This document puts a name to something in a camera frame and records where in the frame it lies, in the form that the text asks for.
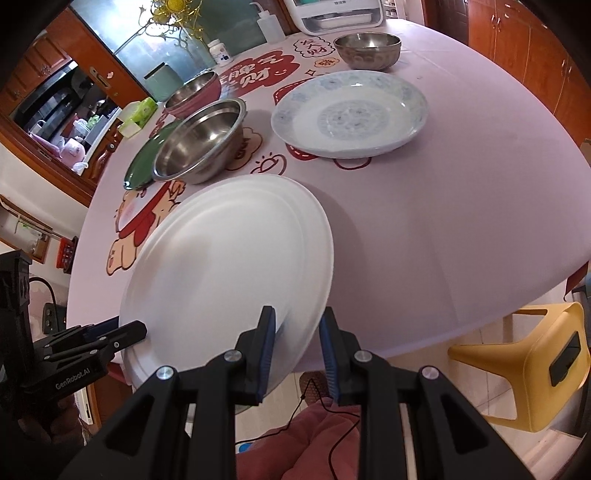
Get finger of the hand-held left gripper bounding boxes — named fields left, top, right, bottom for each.
left=44, top=322, right=148, bottom=365
left=34, top=318, right=122, bottom=352

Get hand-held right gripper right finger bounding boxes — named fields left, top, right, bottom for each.
left=318, top=307, right=536, bottom=480

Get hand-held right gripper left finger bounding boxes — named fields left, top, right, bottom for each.
left=60, top=305, right=278, bottom=480

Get white plate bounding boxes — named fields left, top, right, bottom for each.
left=119, top=174, right=334, bottom=393

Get green plate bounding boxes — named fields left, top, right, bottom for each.
left=123, top=120, right=183, bottom=191

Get large steel bowl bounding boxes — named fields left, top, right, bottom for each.
left=152, top=98, right=247, bottom=184

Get blue patterned plate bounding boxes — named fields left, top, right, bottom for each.
left=271, top=70, right=428, bottom=159

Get pink steel bowl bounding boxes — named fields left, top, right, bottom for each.
left=163, top=70, right=222, bottom=117

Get bronze steel bowl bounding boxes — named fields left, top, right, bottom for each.
left=333, top=33, right=402, bottom=71

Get black power strip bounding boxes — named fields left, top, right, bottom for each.
left=41, top=302, right=61, bottom=333

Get red crate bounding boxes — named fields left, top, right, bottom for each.
left=55, top=236, right=79, bottom=269

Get person's pink trousers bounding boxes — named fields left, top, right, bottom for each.
left=235, top=401, right=365, bottom=480

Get wooden chair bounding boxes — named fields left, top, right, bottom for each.
left=88, top=134, right=123, bottom=183

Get pink kitchen appliance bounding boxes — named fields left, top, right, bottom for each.
left=58, top=138, right=88, bottom=169

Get yellow plastic stool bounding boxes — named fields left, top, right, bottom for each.
left=448, top=302, right=591, bottom=433

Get green tissue pack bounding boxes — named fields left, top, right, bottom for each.
left=117, top=97, right=158, bottom=138

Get pale green canister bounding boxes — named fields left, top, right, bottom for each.
left=144, top=62, right=184, bottom=102

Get frosted glass partition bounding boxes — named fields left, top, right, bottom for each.
left=69, top=0, right=296, bottom=93

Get white pill bottle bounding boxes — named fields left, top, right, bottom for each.
left=208, top=39, right=232, bottom=66

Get clear squeeze bottle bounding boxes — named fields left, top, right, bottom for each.
left=249, top=0, right=287, bottom=44

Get gold decorative branches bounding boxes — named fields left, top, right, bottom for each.
left=139, top=0, right=222, bottom=51

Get white countertop sterilizer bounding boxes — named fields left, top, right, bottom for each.
left=283, top=0, right=386, bottom=35

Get thin black cable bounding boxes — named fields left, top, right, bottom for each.
left=233, top=378, right=365, bottom=480

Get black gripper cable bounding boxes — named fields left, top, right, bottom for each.
left=28, top=277, right=61, bottom=308

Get wall niche shelf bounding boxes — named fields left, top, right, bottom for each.
left=0, top=194, right=52, bottom=265

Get wooden kitchen window frame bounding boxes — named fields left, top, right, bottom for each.
left=0, top=18, right=144, bottom=204

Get wooden wall cabinets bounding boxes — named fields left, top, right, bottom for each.
left=466, top=0, right=591, bottom=139

